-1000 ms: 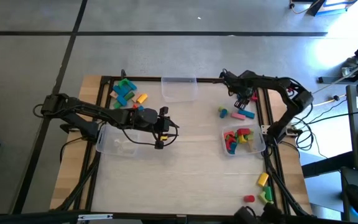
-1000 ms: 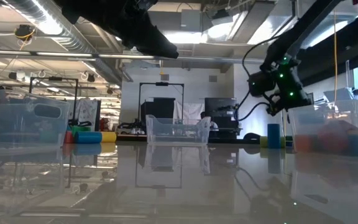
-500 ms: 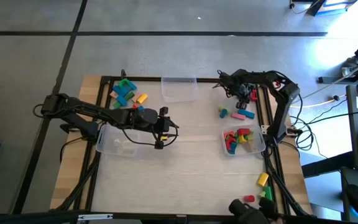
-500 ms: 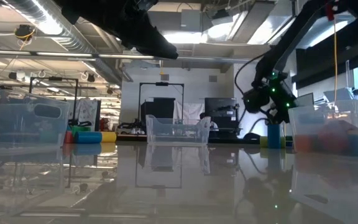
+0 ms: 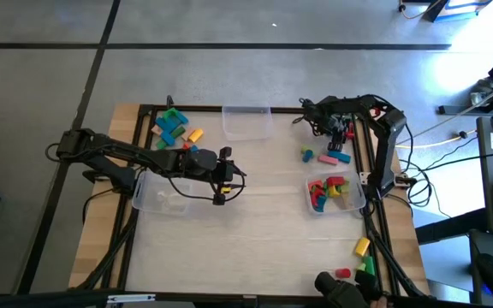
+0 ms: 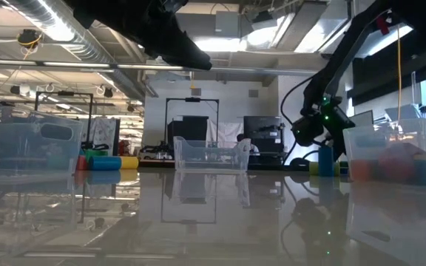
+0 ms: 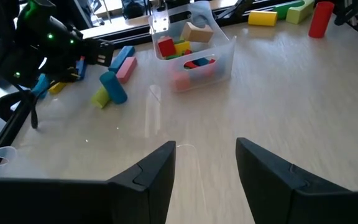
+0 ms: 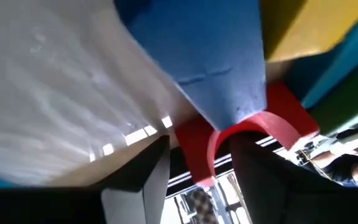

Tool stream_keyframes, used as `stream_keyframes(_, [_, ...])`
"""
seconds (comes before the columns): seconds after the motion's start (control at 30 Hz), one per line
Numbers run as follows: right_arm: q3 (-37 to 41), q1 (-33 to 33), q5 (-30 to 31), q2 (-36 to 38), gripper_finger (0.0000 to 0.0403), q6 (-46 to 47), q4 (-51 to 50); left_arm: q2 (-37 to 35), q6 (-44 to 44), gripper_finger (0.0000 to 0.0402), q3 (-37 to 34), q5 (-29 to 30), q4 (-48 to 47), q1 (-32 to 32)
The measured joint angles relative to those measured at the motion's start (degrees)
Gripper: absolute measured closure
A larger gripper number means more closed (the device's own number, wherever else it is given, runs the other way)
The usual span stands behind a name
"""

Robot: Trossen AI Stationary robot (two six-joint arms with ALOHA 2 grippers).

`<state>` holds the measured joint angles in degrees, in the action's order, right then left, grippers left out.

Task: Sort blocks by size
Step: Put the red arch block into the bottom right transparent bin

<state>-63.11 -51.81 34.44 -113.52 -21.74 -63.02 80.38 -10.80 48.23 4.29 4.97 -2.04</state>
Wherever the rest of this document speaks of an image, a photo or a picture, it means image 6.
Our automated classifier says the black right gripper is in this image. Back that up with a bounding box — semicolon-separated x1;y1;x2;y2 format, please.
291;94;356;160

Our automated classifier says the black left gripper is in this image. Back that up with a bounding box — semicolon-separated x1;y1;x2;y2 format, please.
116;0;213;71

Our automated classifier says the teal cylinder block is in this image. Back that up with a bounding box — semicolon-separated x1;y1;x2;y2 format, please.
317;146;336;177

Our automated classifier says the red arch block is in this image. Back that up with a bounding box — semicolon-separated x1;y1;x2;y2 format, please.
376;144;418;183

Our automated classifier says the yellow half-round block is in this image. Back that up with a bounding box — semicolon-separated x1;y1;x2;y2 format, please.
120;156;140;171

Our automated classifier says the blue cylinder block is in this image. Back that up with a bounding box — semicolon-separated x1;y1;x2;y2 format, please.
88;155;123;172

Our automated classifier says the whiteboard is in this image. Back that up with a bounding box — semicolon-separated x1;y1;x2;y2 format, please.
348;109;375;129

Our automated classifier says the ceiling lamp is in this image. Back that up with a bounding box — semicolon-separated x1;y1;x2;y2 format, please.
194;35;244;53

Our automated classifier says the clear plastic bin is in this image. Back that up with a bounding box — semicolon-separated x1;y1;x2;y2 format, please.
0;110;85;179
342;117;426;188
173;135;252;174

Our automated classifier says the grey ceiling box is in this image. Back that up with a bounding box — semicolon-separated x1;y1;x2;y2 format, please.
214;10;240;35

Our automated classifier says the horizontal ceiling pipe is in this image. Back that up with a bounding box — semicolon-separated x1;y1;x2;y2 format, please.
0;58;320;78

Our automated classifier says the grey angled panel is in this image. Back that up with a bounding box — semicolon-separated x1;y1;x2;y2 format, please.
384;103;426;123

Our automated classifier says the black box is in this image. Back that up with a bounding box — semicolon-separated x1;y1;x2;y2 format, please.
166;115;210;148

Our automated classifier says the black cabinet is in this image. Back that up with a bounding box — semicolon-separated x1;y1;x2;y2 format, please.
243;115;287;166

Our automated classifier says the white cloth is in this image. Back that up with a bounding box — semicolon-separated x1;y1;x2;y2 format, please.
208;121;245;143
89;117;118;148

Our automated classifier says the green arch block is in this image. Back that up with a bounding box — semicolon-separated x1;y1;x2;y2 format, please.
84;149;109;160

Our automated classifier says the black station frame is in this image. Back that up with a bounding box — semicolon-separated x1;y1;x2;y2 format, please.
34;91;95;149
163;97;220;146

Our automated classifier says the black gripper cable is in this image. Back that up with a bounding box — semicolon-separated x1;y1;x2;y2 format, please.
279;75;312;166

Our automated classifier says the yellow hanging cord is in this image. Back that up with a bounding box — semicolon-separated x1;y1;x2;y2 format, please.
396;24;403;125

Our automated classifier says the silver spiral duct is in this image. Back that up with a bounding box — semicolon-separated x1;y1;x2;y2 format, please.
5;0;151;100

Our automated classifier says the large rectangular silver duct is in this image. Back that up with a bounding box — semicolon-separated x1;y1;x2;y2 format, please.
175;0;413;60

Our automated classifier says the yellow cord reel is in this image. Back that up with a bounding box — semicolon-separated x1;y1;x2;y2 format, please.
16;29;43;50

